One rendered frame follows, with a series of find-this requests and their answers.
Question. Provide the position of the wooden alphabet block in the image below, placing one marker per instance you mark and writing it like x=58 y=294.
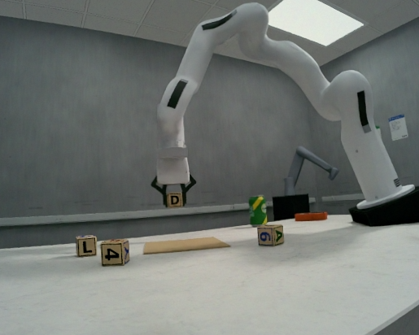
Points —
x=270 y=235
x=114 y=252
x=86 y=246

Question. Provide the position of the tan square mat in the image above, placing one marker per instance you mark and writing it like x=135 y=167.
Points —
x=205 y=243

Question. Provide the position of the green soda can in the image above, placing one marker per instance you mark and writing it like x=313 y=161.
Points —
x=257 y=208

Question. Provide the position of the tan cardboard block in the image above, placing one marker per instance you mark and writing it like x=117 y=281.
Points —
x=174 y=199

